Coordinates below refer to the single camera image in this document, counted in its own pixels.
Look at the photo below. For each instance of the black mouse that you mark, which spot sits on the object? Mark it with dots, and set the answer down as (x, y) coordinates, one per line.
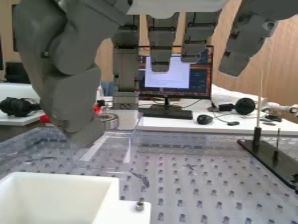
(206, 119)

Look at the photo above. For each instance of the metal bearing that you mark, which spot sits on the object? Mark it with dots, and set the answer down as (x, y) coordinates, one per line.
(111, 121)

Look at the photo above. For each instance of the white desk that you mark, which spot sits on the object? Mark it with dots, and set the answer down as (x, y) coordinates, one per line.
(187, 125)
(14, 120)

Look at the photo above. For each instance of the short black pin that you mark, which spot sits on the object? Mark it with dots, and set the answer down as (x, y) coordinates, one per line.
(277, 146)

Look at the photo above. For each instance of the black monitor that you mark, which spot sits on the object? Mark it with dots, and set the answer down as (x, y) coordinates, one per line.
(178, 80)

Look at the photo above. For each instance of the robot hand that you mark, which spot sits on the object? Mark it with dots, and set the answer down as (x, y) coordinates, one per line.
(67, 66)

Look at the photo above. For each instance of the small metal nut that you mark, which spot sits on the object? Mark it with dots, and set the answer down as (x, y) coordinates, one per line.
(140, 205)

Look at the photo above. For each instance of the black plate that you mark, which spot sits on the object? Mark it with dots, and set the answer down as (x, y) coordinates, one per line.
(267, 160)

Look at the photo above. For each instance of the red tray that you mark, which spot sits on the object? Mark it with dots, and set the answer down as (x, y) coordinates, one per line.
(45, 118)

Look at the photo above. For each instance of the thin stick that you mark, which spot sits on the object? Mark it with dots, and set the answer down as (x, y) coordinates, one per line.
(260, 100)

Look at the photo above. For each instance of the clear box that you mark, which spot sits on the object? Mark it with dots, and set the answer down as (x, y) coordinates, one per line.
(111, 146)

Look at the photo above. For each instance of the small white jointed device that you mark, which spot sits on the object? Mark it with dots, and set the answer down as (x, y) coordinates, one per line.
(284, 109)

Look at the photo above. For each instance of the small white box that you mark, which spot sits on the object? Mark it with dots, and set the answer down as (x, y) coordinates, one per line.
(54, 200)

